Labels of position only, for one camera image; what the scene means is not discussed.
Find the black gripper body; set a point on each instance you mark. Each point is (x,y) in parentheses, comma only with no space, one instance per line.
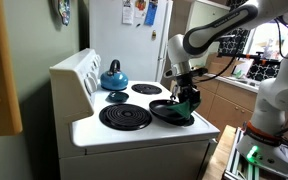
(185,81)

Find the black frying pan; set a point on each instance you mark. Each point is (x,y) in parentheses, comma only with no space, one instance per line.
(162,110)

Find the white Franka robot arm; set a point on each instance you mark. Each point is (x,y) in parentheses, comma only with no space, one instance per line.
(274,93)

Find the wooden kitchen cabinets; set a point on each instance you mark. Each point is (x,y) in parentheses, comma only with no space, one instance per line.
(224,106)

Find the large black coil burner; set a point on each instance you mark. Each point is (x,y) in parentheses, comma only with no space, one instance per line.
(125,116)
(146,89)

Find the cardboard box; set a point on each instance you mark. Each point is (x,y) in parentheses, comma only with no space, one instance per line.
(217,68)

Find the small gold fridge magnet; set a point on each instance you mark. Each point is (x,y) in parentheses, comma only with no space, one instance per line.
(154,33)

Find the dark teal spoon rest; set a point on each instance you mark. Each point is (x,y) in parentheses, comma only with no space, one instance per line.
(117,96)

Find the white paper sheet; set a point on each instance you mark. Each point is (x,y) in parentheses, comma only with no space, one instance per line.
(242,68)

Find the black white patterned curtain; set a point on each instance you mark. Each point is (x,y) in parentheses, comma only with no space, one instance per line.
(237,41)

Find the wooden table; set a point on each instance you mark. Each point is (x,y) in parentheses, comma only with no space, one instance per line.
(217,156)

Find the blue paper note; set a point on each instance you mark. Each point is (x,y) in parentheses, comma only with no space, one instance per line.
(150,13)

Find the white refrigerator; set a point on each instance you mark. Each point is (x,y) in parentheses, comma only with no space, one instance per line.
(117,43)

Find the white electric stove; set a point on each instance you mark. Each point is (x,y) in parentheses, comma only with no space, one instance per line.
(134,160)

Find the white stove knob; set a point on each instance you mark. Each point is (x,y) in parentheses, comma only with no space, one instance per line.
(98,59)
(93,77)
(95,65)
(90,85)

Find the orange printed paper note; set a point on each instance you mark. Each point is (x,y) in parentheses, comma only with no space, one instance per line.
(140,7)

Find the white paper note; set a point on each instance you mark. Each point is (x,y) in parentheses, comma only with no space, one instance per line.
(127,12)

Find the bright window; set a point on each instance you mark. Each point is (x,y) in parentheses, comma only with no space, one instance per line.
(267,36)

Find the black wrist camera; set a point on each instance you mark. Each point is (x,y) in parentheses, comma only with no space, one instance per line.
(199,71)

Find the black stereo camera bar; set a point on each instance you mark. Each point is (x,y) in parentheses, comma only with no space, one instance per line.
(229,36)

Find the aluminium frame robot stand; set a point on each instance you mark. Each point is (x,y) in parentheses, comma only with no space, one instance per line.
(237,166)

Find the colourful decorative wall plate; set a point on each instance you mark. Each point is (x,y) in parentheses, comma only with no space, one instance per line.
(64,11)

